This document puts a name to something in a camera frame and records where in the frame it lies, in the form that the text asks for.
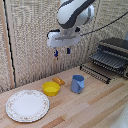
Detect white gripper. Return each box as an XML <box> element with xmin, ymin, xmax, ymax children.
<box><xmin>46</xmin><ymin>28</ymin><xmax>82</xmax><ymax>59</ymax></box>

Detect yellow bowl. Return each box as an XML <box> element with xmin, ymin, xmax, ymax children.
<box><xmin>42</xmin><ymin>81</ymin><xmax>61</xmax><ymax>98</ymax></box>

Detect small orange block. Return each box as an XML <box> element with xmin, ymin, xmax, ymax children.
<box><xmin>51</xmin><ymin>76</ymin><xmax>66</xmax><ymax>87</ymax></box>

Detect blue cup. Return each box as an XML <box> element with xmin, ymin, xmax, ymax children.
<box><xmin>69</xmin><ymin>74</ymin><xmax>86</xmax><ymax>95</ymax></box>

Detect open toaster oven door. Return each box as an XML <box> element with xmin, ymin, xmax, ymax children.
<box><xmin>79</xmin><ymin>62</ymin><xmax>112</xmax><ymax>85</ymax></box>

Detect white floral rimmed plate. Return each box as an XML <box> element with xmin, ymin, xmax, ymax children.
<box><xmin>5</xmin><ymin>89</ymin><xmax>51</xmax><ymax>124</ymax></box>

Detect black wire dish rack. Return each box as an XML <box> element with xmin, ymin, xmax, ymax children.
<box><xmin>88</xmin><ymin>36</ymin><xmax>128</xmax><ymax>80</ymax></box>

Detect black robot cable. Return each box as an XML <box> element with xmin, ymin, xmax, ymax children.
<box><xmin>79</xmin><ymin>11</ymin><xmax>128</xmax><ymax>37</ymax></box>

